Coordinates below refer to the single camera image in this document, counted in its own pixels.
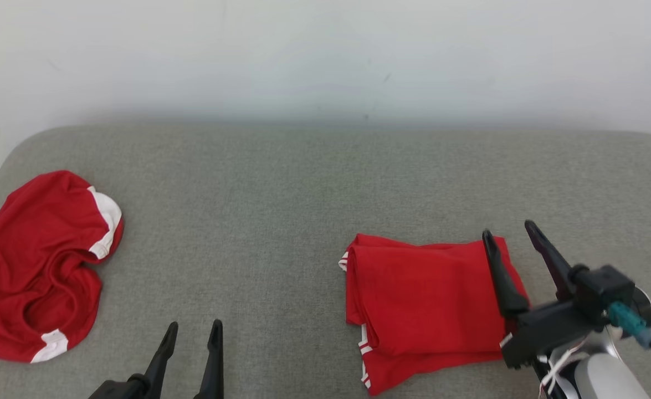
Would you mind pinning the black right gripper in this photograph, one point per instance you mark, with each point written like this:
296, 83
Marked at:
547, 330

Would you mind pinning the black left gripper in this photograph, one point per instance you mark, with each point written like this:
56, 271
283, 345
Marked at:
120, 389

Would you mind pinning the red garment with white stripes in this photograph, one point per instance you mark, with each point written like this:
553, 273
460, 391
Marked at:
425, 293

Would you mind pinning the red garment with white cuffs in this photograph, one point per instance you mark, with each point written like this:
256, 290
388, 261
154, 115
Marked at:
31, 249

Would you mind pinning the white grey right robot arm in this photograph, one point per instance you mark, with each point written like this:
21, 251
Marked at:
608, 377

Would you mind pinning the grey fabric mat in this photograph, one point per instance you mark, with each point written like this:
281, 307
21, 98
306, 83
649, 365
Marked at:
275, 221

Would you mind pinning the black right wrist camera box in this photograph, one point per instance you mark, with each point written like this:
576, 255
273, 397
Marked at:
605, 288

